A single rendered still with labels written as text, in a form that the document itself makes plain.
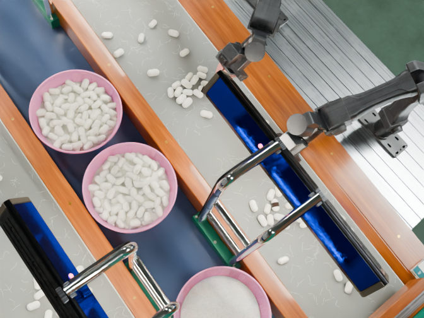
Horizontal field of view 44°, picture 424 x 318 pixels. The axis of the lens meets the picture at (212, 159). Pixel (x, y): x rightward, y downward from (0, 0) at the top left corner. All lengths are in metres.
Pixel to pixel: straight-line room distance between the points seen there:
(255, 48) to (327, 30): 0.57
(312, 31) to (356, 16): 1.01
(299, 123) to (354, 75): 0.58
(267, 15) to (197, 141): 0.42
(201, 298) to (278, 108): 0.62
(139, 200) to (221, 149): 0.29
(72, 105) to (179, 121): 0.32
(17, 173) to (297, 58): 0.99
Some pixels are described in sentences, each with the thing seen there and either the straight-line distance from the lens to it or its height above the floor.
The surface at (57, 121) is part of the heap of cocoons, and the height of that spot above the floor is 0.74.
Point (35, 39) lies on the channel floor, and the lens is 1.82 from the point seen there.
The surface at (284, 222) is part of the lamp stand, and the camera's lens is 1.16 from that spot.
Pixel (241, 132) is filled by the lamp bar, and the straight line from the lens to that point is 1.26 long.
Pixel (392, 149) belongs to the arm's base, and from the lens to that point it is 1.84.
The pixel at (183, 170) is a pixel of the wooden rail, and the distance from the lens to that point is 1.52.
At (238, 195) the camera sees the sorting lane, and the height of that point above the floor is 0.74.
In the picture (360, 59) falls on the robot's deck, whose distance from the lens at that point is 1.95.
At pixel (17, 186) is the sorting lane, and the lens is 1.56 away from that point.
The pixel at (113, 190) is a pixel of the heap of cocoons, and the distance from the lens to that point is 1.52.
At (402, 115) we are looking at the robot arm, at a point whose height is 0.87.
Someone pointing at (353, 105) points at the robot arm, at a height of 1.03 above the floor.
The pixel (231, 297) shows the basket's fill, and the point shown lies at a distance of 1.51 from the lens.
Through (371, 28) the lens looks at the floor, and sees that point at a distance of 2.92.
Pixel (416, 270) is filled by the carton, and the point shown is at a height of 0.79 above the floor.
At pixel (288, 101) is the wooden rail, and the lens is 1.67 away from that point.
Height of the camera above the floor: 2.21
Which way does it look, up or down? 70 degrees down
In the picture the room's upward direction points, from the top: 24 degrees clockwise
